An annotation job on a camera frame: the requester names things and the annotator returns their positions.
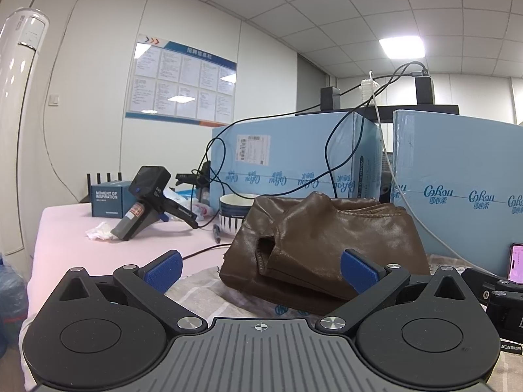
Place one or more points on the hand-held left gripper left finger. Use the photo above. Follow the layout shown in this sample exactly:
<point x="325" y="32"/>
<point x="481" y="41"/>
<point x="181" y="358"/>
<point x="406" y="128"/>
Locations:
<point x="165" y="271"/>

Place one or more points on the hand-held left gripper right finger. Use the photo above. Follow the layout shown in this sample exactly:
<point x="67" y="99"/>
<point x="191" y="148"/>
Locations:
<point x="359" y="271"/>

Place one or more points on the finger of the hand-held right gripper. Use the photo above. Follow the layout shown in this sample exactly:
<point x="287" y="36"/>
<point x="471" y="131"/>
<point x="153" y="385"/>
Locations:
<point x="484" y="286"/>

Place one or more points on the brown leather jacket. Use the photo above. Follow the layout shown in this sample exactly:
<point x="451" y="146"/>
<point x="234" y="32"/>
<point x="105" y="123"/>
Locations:
<point x="327" y="232"/>

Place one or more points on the grey striped printed cloth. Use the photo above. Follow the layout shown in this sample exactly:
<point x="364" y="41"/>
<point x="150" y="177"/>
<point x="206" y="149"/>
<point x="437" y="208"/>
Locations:
<point x="200" y="290"/>

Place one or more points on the smartphone with pink screen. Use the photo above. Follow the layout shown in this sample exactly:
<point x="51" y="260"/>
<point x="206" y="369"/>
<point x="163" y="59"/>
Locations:
<point x="517" y="261"/>

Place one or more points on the idle black hand-held gripper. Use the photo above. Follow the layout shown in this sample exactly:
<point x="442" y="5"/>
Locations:
<point x="135" y="216"/>

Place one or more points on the dark pen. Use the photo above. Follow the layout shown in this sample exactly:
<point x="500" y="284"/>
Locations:
<point x="217" y="232"/>

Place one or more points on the crumpled plastic bag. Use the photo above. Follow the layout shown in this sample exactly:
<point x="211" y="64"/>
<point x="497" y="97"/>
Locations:
<point x="204" y="208"/>

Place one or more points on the crumpled white tissue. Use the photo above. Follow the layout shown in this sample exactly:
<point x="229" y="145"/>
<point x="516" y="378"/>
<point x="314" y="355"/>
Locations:
<point x="100" y="232"/>

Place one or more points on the white bowl with blue stripes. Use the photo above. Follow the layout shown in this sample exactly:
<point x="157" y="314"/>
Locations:
<point x="233" y="216"/>

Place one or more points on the small dark blue box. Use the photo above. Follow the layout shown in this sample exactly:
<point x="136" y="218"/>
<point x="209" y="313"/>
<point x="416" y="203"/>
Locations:
<point x="107" y="198"/>

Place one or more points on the black clamp stand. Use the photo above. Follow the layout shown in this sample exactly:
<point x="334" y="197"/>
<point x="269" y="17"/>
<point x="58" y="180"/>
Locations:
<point x="202" y="179"/>

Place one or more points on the pink table sheet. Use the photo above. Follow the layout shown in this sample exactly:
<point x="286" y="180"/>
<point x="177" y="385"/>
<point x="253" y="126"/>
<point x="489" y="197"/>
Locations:
<point x="65" y="245"/>

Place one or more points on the black router with antennas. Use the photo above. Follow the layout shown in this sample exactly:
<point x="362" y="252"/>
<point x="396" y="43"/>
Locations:
<point x="84" y="198"/>

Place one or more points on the blue cardboard box with label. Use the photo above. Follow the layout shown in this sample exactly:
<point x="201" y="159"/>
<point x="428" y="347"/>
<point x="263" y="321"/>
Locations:
<point x="294" y="151"/>

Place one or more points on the large blue cardboard box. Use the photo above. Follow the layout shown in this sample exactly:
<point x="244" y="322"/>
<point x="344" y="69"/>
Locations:
<point x="457" y="151"/>

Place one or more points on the blue water jug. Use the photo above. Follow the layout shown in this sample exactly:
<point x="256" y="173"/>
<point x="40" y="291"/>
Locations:
<point x="10" y="294"/>

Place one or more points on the black power adapter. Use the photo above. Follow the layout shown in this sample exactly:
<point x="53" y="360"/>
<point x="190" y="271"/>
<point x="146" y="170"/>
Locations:
<point x="330" y="98"/>
<point x="425" y="90"/>

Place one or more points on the white power adapter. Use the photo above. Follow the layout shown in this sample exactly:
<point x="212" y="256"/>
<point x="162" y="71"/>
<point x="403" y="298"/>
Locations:
<point x="367" y="89"/>

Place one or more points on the white standing air conditioner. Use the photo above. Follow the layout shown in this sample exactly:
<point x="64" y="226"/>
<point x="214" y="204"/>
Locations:
<point x="16" y="130"/>

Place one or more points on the ceiling light panel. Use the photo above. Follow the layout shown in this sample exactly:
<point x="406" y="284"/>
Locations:
<point x="402" y="47"/>

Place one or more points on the wall notice board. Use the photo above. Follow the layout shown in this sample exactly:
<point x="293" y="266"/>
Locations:
<point x="179" y="81"/>

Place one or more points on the white wall switch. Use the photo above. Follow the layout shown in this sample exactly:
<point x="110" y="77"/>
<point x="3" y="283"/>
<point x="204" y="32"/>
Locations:
<point x="53" y="99"/>

